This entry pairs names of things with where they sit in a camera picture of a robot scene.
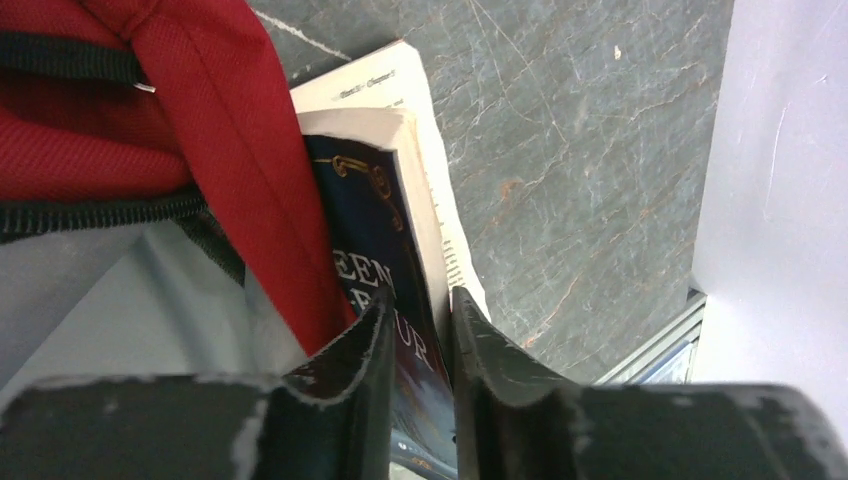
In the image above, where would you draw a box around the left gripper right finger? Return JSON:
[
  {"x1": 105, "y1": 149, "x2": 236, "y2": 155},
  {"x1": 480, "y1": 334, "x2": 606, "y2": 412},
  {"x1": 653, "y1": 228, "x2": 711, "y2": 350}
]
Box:
[{"x1": 450, "y1": 287, "x2": 847, "y2": 479}]

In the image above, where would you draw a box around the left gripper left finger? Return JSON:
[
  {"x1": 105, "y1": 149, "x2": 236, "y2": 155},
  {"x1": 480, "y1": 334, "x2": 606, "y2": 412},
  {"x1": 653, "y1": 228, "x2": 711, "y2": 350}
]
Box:
[{"x1": 1, "y1": 286, "x2": 395, "y2": 479}]

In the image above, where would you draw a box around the red backpack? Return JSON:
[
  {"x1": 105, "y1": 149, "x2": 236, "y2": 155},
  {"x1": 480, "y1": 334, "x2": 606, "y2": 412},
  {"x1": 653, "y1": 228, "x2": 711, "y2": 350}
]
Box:
[{"x1": 1, "y1": 1, "x2": 356, "y2": 395}]

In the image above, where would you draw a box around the blue nineteen eighty-four book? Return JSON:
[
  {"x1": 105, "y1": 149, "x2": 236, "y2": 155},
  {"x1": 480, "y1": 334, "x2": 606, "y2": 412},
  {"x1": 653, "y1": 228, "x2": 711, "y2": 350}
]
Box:
[{"x1": 292, "y1": 40, "x2": 486, "y2": 479}]

